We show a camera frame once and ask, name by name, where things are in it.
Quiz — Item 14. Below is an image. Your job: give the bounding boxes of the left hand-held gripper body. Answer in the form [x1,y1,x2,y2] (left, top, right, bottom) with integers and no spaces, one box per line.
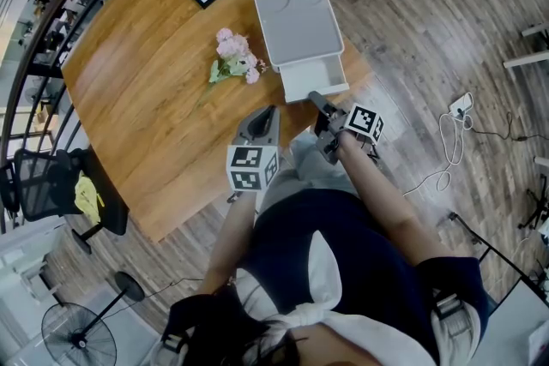
[226,142,281,205]

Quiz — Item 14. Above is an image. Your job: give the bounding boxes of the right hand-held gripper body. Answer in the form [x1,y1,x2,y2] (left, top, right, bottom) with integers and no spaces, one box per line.
[312,102,386,166]

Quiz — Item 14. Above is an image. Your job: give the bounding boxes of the white plastic storage bin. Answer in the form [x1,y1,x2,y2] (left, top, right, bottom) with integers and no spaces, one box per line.
[278,54,349,105]

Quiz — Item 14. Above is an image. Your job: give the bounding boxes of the grey drawer box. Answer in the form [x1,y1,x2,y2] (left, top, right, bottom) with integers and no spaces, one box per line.
[251,0,346,68]

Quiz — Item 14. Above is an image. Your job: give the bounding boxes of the person's right forearm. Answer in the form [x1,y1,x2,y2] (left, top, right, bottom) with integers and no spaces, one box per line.
[336,132,451,267]

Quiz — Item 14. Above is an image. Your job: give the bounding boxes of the person's left forearm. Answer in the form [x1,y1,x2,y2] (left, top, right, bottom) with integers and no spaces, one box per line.
[199,192,262,297]

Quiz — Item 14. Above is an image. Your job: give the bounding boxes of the person's grey trousers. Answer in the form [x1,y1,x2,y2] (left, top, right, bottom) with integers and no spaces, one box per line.
[261,132,359,213]

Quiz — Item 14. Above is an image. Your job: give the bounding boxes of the pink artificial flower bouquet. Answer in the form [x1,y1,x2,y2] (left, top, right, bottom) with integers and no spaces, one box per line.
[196,27,269,104]

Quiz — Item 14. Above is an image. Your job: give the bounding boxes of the white power strip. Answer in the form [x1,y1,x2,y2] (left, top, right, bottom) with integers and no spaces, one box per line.
[449,92,474,119]

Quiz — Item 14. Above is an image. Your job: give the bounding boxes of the person's navy shirt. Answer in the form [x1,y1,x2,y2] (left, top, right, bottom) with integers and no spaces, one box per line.
[239,188,492,361]

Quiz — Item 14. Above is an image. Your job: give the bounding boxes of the person's white tied garment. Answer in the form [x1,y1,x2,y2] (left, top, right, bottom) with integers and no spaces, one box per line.
[149,229,481,366]

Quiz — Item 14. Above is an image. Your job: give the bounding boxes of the yellow cloth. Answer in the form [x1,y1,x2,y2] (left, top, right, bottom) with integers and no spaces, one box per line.
[73,174,105,226]

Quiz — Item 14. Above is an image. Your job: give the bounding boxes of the black metal stand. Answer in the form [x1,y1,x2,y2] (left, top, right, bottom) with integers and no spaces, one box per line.
[448,210,549,301]

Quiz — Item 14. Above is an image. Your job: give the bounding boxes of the black jacket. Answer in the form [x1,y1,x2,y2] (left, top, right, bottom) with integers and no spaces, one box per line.
[45,149,87,211]

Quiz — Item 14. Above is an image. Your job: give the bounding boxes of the black tripod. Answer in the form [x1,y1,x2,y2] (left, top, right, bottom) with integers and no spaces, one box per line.
[517,186,549,231]

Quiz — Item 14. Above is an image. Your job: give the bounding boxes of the black mesh office chair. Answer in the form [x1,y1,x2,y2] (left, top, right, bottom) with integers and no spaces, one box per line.
[0,147,130,256]

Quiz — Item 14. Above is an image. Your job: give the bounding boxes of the black metal railing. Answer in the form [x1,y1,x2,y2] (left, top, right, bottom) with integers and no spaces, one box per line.
[0,0,348,235]

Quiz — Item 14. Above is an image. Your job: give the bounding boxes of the white table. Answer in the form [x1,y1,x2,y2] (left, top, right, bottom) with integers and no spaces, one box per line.
[486,278,549,366]

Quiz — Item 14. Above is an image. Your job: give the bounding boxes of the white cable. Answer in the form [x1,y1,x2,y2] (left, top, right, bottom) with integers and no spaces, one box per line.
[401,113,475,197]

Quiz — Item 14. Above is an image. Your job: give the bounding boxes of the black floor cable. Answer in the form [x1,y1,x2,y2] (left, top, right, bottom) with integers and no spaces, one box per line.
[469,111,549,142]

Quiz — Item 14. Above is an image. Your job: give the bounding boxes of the black fan cable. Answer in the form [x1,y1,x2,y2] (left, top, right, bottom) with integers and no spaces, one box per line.
[143,277,205,299]

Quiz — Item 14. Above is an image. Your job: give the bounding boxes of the white desk frame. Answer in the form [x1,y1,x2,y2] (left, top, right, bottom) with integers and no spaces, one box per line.
[502,21,549,69]

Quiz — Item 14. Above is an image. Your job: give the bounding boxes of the black pedestal fan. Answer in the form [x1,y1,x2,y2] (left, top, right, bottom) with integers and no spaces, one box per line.
[40,271,146,366]

